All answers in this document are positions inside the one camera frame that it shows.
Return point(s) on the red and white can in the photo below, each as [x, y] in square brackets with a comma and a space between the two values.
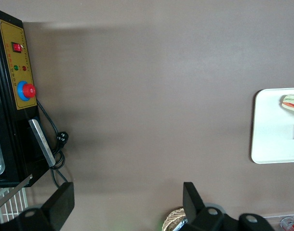
[290, 224]

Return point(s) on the clear plastic container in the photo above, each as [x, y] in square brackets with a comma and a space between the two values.
[274, 220]

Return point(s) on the woven wicker basket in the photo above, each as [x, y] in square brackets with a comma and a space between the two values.
[173, 216]

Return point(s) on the red emergency stop button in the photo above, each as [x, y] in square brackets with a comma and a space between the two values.
[29, 90]

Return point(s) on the black machine housing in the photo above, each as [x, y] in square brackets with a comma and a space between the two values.
[8, 144]

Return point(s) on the thin metal strip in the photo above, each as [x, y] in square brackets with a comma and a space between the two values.
[12, 191]

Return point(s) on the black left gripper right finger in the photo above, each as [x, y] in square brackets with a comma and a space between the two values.
[194, 211]

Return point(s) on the red indicator light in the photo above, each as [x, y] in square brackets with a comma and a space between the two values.
[24, 68]

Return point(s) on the yellow control panel plate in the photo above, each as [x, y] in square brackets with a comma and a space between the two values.
[10, 36]

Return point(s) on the toy sandwich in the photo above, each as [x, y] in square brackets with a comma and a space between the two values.
[291, 102]

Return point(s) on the green indicator light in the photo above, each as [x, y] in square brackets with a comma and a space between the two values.
[16, 67]

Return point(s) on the white plastic tray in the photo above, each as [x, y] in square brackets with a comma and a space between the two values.
[270, 134]

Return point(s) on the shiny metal item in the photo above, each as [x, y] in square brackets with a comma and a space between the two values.
[180, 225]

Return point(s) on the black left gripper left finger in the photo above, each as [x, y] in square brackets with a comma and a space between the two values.
[57, 207]

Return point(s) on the red rocker switch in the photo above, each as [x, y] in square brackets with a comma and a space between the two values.
[17, 47]

